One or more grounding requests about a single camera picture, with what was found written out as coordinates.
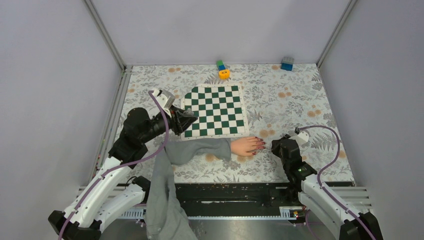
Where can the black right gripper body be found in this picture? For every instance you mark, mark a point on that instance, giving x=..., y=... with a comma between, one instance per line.
x=277, y=150

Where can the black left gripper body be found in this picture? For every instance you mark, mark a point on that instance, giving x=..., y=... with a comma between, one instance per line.
x=175, y=122

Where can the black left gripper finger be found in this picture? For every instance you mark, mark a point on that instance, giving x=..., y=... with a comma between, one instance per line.
x=184, y=123
x=181, y=115

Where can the clear nail polish bottle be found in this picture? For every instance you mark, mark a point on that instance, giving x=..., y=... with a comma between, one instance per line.
x=189, y=113

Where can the grey sleeved forearm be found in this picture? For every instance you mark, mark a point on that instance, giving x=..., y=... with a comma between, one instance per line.
x=165, y=218

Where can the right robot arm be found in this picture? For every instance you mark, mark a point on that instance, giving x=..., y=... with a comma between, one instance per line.
x=344, y=220

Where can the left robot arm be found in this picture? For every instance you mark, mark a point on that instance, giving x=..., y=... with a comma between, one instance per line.
x=92, y=212

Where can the person's hand with painted nails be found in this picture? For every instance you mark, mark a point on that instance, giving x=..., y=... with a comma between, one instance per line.
x=247, y=146

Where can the green white chess mat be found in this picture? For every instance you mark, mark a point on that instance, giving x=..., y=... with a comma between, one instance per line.
x=220, y=112

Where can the floral tablecloth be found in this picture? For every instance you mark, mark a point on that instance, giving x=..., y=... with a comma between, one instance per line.
x=277, y=101

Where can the yellow toy block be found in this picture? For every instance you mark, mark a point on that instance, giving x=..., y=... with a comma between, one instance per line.
x=224, y=74

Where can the green blue toy block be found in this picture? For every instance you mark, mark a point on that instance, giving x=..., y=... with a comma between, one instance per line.
x=220, y=65

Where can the blue grey toy block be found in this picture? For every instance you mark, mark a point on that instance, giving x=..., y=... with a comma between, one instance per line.
x=287, y=63

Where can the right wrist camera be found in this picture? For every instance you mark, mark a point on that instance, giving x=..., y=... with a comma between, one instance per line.
x=301, y=136

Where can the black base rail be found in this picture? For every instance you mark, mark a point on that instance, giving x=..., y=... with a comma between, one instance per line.
x=232, y=200

